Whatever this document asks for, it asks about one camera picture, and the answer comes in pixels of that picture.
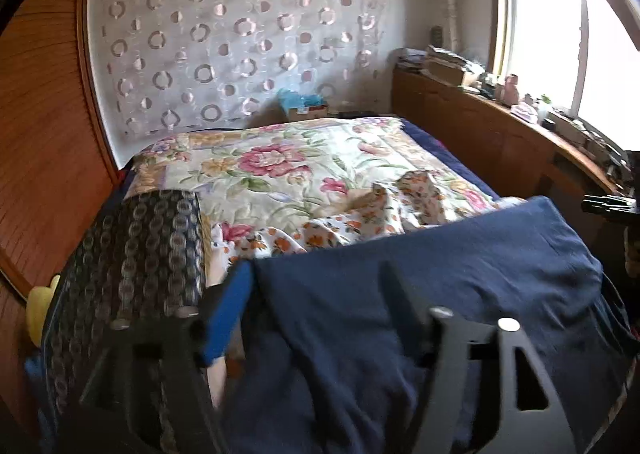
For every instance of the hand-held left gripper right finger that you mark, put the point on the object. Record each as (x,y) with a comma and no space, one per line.
(415,314)

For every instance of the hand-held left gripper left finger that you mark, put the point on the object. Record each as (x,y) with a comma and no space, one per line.
(225,314)

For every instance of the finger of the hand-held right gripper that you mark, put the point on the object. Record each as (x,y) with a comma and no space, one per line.
(610,206)

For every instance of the navy printed t-shirt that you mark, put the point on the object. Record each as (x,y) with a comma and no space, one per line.
(400,259)

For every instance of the orange-print bed sheet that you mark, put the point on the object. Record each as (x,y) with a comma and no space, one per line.
(360,224)

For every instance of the dark circle-patterned cloth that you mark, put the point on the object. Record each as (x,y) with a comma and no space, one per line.
(130,259)

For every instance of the green-capped bottle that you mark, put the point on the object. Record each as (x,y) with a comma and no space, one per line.
(545,109)

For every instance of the wooden sideboard cabinet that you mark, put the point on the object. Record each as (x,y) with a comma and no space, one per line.
(475,134)

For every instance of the pink figurine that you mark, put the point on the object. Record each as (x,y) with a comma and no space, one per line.
(511,89)

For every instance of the floral quilt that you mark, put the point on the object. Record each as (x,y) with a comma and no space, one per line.
(280,169)

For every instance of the navy bed sheet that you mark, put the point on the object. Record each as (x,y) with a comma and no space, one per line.
(445,154)

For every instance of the yellow patterned pillow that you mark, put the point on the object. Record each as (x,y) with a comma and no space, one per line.
(42,309)

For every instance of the window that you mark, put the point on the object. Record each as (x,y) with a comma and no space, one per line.
(550,19)

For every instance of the stack of papers and boxes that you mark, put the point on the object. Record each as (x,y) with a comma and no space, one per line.
(440,65)

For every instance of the cardboard box with blue bag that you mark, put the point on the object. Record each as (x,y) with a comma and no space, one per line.
(302,104)

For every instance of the wooden wardrobe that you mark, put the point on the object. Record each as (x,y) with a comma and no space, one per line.
(40,134)

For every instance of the circle-patterned sheer curtain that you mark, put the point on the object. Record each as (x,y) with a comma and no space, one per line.
(235,34)

